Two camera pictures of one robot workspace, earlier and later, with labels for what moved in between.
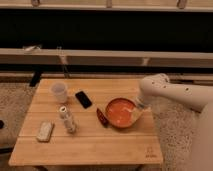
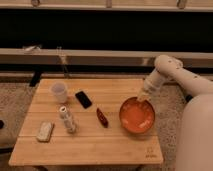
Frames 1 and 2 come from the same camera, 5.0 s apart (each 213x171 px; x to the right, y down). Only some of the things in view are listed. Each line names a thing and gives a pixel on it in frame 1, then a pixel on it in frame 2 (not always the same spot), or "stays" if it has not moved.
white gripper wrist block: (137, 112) -> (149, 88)
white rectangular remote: (44, 132) stays
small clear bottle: (67, 119) stays
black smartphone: (84, 100) stays
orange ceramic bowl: (118, 112) -> (137, 116)
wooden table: (66, 124) stays
